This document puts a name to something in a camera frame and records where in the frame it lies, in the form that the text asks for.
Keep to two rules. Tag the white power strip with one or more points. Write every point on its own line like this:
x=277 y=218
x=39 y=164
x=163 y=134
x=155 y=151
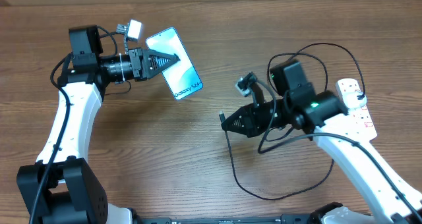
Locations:
x=361 y=116

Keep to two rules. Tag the white charger plug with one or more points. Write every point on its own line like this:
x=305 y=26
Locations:
x=353 y=100

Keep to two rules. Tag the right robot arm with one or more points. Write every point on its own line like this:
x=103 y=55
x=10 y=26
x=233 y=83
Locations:
x=325 y=120

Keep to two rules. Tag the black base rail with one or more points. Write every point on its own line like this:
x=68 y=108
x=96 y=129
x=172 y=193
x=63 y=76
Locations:
x=298 y=218

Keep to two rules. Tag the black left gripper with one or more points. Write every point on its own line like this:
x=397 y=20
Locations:
x=144 y=55

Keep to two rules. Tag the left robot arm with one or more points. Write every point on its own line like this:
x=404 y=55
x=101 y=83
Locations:
x=61 y=187

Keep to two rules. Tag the blue Galaxy smartphone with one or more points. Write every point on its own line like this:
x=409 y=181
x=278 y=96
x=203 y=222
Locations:
x=182 y=78

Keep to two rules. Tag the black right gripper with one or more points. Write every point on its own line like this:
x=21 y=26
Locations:
x=254 y=127

